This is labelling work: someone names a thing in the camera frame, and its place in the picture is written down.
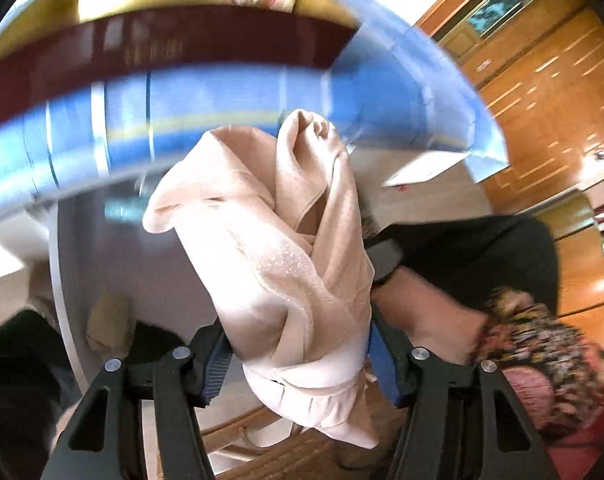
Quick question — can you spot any beige pink cloth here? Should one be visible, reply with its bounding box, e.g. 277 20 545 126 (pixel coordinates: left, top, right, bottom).
142 110 378 448

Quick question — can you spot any person's right hand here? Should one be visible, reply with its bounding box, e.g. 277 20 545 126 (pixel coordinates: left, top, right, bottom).
371 266 488 365

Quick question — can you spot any floral patterned sleeve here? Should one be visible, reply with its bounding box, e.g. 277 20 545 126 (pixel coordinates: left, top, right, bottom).
469 288 604 440

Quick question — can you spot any blue plaid tablecloth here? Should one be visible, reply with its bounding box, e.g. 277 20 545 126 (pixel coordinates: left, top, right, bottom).
0 0 508 218

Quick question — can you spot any wooden cabinet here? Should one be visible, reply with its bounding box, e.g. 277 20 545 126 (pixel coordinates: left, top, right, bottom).
418 0 604 347

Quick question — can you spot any dark red storage box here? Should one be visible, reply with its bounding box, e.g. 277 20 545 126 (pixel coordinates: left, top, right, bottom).
0 0 359 125

